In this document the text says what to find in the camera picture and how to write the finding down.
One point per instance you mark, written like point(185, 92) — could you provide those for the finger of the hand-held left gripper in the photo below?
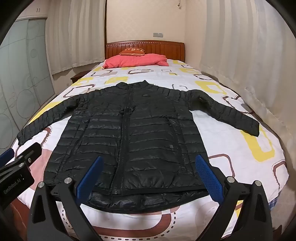
point(30, 151)
point(5, 155)

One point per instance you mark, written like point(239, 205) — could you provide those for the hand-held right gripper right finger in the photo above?
point(209, 179)

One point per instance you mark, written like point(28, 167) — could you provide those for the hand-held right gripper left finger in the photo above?
point(89, 180)

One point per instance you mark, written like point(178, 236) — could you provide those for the black puffer jacket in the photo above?
point(143, 139)

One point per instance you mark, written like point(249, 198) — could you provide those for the bed with patterned sheet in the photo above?
point(231, 143)

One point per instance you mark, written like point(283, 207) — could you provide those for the blue plaid cloth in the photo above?
point(273, 203)

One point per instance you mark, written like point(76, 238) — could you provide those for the frosted glass wardrobe door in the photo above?
point(25, 76)

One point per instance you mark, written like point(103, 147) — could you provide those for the wooden nightstand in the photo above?
point(77, 77)

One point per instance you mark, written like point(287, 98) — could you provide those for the cream window curtain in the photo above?
point(242, 46)
point(74, 37)

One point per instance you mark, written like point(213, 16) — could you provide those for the pink pillow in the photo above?
point(134, 60)

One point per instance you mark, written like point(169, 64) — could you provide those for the orange printed cushion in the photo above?
point(132, 51)

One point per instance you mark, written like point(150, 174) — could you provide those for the wooden bed headboard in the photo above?
point(161, 48)

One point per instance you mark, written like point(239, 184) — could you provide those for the grey wall switch panel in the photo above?
point(158, 35)

